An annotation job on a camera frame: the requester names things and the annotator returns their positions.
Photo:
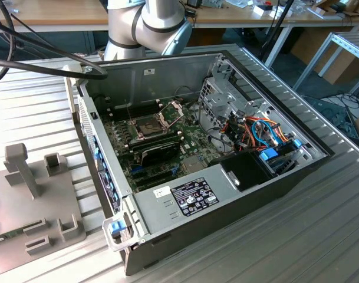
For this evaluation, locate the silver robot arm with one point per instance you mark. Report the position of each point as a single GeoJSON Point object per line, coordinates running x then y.
{"type": "Point", "coordinates": [158, 17]}

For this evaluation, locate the green motherboard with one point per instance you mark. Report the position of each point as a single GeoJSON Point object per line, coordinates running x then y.
{"type": "Point", "coordinates": [194, 138]}

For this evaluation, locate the black graphics card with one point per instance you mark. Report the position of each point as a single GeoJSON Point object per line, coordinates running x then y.
{"type": "Point", "coordinates": [161, 154]}

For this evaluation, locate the silver chipset heatsink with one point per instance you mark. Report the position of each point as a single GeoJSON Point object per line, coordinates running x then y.
{"type": "Point", "coordinates": [193, 165]}

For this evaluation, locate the black expansion slot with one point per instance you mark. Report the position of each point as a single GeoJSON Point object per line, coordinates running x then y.
{"type": "Point", "coordinates": [152, 178]}

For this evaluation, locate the silver power supply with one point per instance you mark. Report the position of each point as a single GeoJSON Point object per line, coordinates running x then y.
{"type": "Point", "coordinates": [194, 194]}

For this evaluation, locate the silver drive cage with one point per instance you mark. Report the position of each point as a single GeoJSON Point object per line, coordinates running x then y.
{"type": "Point", "coordinates": [219, 98]}

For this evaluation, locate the thin metal locking lever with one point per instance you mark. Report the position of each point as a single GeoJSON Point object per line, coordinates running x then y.
{"type": "Point", "coordinates": [129, 110]}

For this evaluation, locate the black PC case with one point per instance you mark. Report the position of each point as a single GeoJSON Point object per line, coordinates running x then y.
{"type": "Point", "coordinates": [226, 213]}

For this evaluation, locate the blue disk carrier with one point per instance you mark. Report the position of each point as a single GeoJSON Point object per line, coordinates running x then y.
{"type": "Point", "coordinates": [269, 154]}

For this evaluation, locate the blue plastic latch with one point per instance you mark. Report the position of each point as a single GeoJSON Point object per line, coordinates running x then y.
{"type": "Point", "coordinates": [116, 228]}

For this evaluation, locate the small blue clip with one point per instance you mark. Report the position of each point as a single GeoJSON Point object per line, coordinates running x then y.
{"type": "Point", "coordinates": [297, 143]}

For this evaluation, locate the black stand pole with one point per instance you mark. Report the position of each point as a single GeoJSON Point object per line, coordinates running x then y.
{"type": "Point", "coordinates": [281, 20]}

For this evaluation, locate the brown cardboard box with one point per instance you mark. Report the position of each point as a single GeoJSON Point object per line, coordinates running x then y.
{"type": "Point", "coordinates": [307, 44]}

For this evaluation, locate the grey parts rack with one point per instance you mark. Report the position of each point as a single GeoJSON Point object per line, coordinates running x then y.
{"type": "Point", "coordinates": [34, 212]}

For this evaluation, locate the wooden desk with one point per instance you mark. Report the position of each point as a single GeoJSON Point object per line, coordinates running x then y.
{"type": "Point", "coordinates": [309, 19]}

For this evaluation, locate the green RAM stick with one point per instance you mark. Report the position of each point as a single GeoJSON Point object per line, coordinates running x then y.
{"type": "Point", "coordinates": [8, 236]}

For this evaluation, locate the aluminium frame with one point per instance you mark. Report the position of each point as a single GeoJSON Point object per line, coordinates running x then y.
{"type": "Point", "coordinates": [351, 44]}

